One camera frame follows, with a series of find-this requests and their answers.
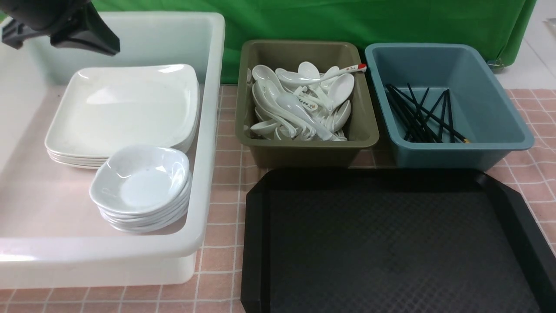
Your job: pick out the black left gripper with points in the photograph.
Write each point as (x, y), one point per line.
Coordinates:
(68, 23)

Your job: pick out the large white square plate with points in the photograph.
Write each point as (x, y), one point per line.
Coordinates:
(173, 74)

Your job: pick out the stack of white square plates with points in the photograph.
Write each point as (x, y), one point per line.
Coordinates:
(74, 157)

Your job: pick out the large white plastic tub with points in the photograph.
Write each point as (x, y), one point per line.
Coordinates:
(52, 234)

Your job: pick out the stack of small white bowls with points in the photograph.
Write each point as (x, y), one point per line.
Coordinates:
(143, 188)

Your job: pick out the red tipped white spoon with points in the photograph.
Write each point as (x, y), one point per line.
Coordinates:
(301, 81)

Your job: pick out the pile of white spoons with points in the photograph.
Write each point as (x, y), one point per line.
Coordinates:
(288, 112)

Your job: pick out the black serving tray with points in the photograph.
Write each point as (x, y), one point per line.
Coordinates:
(330, 240)

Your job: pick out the black chopsticks in blue bin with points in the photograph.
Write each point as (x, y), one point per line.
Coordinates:
(435, 125)

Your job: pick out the blue plastic bin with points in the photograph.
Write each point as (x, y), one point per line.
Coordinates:
(482, 110)

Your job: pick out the green backdrop cloth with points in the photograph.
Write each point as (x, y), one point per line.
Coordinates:
(495, 28)

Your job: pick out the pink checkered tablecloth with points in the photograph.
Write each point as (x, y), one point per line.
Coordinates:
(221, 217)

